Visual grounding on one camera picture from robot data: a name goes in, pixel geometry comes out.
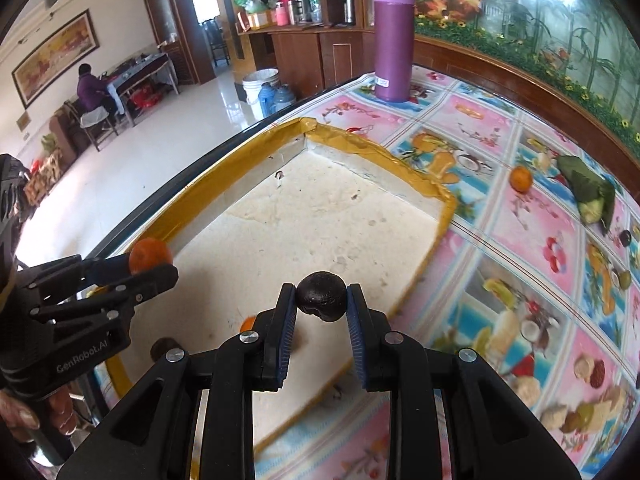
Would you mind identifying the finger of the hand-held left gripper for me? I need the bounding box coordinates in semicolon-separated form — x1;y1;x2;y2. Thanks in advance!
17;254;136;293
29;264;180;332

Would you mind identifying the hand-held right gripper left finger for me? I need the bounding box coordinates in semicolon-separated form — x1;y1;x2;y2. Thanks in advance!
57;282;301;480

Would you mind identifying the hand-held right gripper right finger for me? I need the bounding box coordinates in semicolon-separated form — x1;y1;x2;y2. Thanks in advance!
347;284;583;480

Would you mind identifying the dark purple passion fruit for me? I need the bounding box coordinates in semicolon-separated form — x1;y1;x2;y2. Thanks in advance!
295;271;348;323

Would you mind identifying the white foam tray yellow tape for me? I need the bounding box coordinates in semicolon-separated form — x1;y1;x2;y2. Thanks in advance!
92;116;458;453

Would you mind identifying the person's left hand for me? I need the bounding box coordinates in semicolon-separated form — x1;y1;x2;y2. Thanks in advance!
0;387;78;461

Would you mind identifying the dark brown round fruit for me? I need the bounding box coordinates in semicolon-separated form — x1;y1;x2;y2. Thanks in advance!
150;337;184;362

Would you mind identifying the fruit print tablecloth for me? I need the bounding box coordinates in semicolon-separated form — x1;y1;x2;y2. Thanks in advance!
92;72;640;480

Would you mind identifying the long table with cloth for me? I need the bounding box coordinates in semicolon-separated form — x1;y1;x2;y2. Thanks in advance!
102;52;179;126

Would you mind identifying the blue water jug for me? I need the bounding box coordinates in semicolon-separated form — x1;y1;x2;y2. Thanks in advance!
257;82;277;120
273;85;297;114

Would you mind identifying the small orange mandarin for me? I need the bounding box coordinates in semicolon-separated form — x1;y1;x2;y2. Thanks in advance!
509;166;534;194

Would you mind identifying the white plastic bucket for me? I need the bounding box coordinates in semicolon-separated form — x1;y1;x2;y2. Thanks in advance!
242;68;280;107

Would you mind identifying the dark wooden chair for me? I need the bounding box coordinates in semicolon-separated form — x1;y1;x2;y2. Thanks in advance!
206;19;232;67

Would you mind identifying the green leaf wrapped dumpling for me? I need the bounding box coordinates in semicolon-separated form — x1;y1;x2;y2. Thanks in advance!
556;155;616;235

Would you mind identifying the brown wooden cabinet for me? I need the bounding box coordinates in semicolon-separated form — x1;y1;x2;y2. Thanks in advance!
225;0;416;92

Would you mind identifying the purple thermos bottle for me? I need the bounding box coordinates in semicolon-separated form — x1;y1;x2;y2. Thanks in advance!
372;0;416;103

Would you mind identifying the metal frame chair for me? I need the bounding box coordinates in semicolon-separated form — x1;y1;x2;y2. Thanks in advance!
65;100;120;152

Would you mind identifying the framed wall painting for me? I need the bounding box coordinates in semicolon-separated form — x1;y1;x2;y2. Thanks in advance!
11;9;101;109

